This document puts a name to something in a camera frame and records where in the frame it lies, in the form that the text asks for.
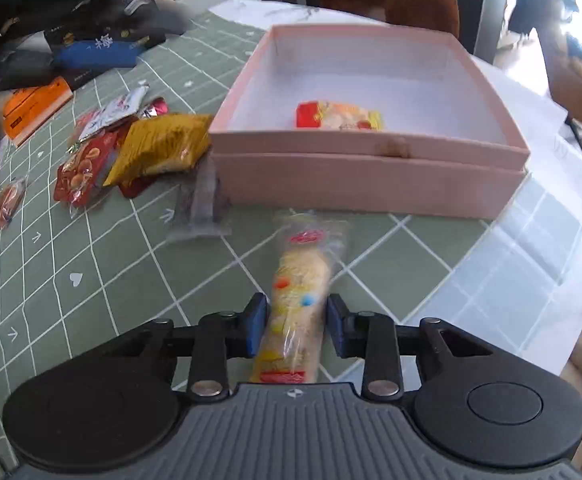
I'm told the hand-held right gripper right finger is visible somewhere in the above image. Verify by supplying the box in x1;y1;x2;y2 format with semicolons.
325;293;497;400

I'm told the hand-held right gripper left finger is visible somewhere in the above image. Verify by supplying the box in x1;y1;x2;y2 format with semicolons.
103;292;270;402

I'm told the clear yellow cake snack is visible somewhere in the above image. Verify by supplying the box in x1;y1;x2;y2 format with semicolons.
248;210;352;386

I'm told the clear grey snack packet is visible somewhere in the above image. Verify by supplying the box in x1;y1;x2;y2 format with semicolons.
166;162;233;243

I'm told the pink cardboard box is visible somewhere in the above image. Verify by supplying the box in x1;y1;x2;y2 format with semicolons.
207;24;530;220

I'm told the white silver snack packet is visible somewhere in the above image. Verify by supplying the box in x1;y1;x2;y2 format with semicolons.
73;85;151;146

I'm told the red cookie snack packet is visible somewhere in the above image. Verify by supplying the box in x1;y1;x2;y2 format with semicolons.
53;130;122;208

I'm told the gold yellow snack packet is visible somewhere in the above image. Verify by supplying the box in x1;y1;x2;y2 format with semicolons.
102;114;216;188

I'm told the small orange snack packet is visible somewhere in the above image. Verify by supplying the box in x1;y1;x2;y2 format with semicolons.
0;177;26;231

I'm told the red and yellow snack packet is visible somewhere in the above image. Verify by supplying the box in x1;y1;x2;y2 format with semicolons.
296;100;384;132

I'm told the blue pouch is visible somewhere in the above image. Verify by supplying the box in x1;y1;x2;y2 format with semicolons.
51;35;144;71

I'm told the orange flat box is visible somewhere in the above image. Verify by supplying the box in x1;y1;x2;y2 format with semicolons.
2;76;74;148

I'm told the black gift box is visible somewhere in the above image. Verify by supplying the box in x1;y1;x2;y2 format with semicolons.
43;0;168;56

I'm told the green checkered tablecloth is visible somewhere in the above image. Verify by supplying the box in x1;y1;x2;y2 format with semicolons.
0;10;527;480

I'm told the brown wooden chair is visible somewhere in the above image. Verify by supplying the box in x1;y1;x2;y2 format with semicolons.
536;25;582;163

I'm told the black cabinet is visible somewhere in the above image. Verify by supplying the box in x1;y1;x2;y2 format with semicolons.
436;0;489;56

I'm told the black jacket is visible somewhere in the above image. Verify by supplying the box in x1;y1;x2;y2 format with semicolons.
508;0;579;41

